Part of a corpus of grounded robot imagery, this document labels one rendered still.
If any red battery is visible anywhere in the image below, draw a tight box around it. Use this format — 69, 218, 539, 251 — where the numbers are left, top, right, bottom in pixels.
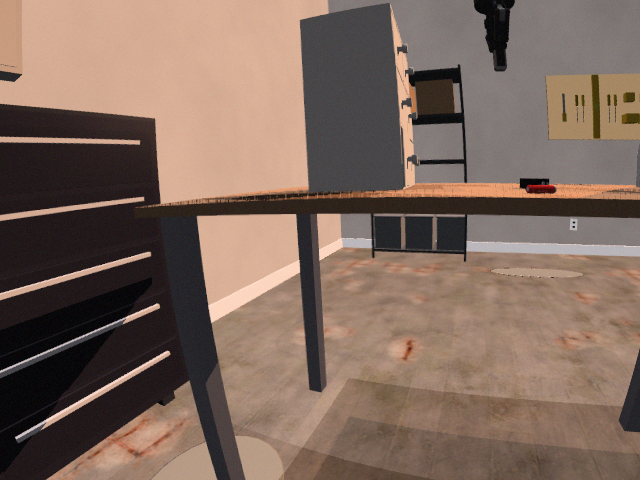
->
526, 185, 557, 193

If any black 9v battery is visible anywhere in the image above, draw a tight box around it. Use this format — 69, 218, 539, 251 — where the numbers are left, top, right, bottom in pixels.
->
520, 178, 549, 188

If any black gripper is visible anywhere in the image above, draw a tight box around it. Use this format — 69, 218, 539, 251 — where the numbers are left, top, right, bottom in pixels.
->
474, 0, 515, 72

